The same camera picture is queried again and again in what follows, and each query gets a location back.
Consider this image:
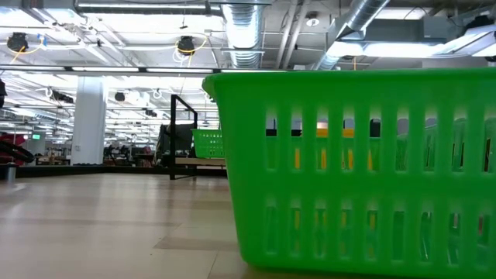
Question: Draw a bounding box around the narrow silver spiral duct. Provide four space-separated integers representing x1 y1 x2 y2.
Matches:
315 0 391 71

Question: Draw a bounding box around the black ceiling cable reel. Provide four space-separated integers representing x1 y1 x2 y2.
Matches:
177 35 197 56
6 32 29 53

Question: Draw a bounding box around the dark red bulky object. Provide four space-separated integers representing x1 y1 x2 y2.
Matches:
0 133 26 166

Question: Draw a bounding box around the wide silver ribbed duct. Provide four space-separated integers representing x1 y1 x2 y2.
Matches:
221 2 267 70

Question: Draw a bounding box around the wooden shelf board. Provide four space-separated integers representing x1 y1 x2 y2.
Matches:
174 157 228 169

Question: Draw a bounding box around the green slotted plastic basket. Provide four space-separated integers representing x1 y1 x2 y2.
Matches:
201 67 496 274
191 129 226 159

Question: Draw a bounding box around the black metal shelf frame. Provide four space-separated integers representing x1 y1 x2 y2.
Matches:
169 94 228 181

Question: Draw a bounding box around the dark framed ceiling light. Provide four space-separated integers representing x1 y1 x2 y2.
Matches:
73 0 224 17

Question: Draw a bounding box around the dark background workstation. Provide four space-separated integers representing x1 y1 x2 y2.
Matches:
157 123 195 167

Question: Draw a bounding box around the white square column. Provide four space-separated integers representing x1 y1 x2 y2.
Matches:
71 75 109 167

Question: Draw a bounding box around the long linear ceiling light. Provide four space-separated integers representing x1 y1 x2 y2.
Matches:
0 65 288 75

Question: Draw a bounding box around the black aluminium table frame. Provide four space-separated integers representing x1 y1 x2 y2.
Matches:
0 164 229 181

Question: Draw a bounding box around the bright angled light panel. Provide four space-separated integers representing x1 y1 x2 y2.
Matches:
433 22 496 59

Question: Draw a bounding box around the grey metal cylinder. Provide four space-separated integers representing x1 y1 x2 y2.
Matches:
5 161 18 183

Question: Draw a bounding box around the black curved hose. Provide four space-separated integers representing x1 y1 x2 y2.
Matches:
0 138 36 164

